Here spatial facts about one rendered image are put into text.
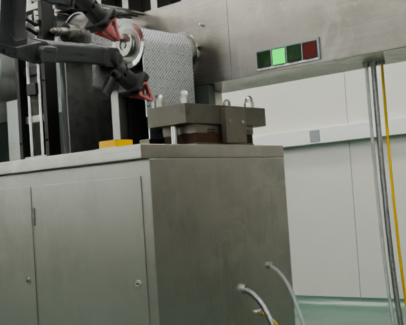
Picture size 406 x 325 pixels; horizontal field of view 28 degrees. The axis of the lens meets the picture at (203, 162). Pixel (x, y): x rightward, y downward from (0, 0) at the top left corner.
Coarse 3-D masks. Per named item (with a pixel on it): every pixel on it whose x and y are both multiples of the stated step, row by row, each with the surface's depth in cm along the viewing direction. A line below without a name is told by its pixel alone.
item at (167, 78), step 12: (144, 60) 258; (156, 72) 261; (168, 72) 266; (180, 72) 270; (192, 72) 275; (156, 84) 261; (168, 84) 265; (180, 84) 270; (192, 84) 274; (168, 96) 265; (192, 96) 274
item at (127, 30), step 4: (124, 28) 262; (128, 28) 260; (132, 28) 259; (120, 32) 263; (124, 32) 262; (128, 32) 260; (132, 32) 259; (136, 32) 258; (136, 36) 258; (136, 40) 258; (136, 44) 258; (136, 48) 258; (192, 48) 276; (136, 52) 258; (192, 52) 276; (132, 56) 259; (136, 56) 258; (192, 56) 277; (128, 60) 261; (132, 60) 259; (140, 60) 261; (140, 64) 265
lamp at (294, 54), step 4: (296, 44) 257; (288, 48) 259; (292, 48) 258; (296, 48) 257; (288, 52) 259; (292, 52) 258; (296, 52) 257; (288, 56) 259; (292, 56) 258; (296, 56) 257; (300, 56) 256; (288, 60) 259; (292, 60) 258; (296, 60) 257
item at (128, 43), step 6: (126, 36) 259; (132, 36) 259; (120, 42) 260; (126, 42) 259; (132, 42) 258; (120, 48) 261; (126, 48) 259; (132, 48) 258; (126, 54) 259; (132, 54) 260
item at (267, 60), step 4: (260, 52) 267; (264, 52) 266; (268, 52) 265; (260, 56) 267; (264, 56) 266; (268, 56) 265; (260, 60) 267; (264, 60) 266; (268, 60) 265; (260, 64) 267; (264, 64) 266; (268, 64) 265
